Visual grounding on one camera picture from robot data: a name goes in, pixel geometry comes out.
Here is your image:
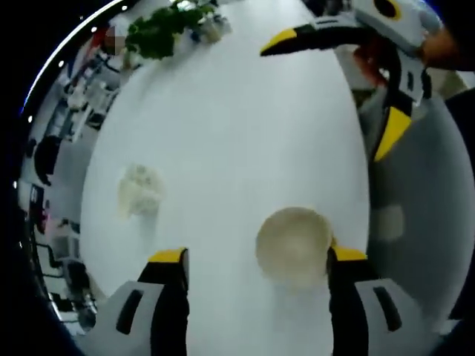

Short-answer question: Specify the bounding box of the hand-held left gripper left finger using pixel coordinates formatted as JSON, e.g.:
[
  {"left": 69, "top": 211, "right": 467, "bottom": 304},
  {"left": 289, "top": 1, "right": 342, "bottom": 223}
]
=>
[{"left": 85, "top": 247, "right": 191, "bottom": 356}]

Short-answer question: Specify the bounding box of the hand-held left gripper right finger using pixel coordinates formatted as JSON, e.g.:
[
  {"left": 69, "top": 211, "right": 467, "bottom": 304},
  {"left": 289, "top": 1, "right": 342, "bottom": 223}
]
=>
[{"left": 325, "top": 244, "right": 439, "bottom": 356}]

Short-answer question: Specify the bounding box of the white paper cup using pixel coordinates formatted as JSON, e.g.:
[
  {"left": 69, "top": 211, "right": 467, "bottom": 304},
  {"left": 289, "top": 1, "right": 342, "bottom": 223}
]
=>
[{"left": 255, "top": 206, "right": 337, "bottom": 290}]

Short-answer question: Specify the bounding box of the pile of paper cups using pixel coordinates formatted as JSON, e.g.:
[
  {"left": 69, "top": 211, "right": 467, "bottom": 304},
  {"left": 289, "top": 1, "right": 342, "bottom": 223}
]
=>
[{"left": 117, "top": 162, "right": 166, "bottom": 220}]

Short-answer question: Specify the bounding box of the green potted plant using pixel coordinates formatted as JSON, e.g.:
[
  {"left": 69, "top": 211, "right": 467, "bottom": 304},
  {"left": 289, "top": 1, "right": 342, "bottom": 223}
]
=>
[{"left": 125, "top": 1, "right": 220, "bottom": 61}]

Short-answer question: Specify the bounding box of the black office chair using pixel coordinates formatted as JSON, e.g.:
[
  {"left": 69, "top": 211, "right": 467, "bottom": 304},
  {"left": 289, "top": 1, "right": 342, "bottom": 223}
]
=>
[{"left": 33, "top": 135, "right": 62, "bottom": 186}]

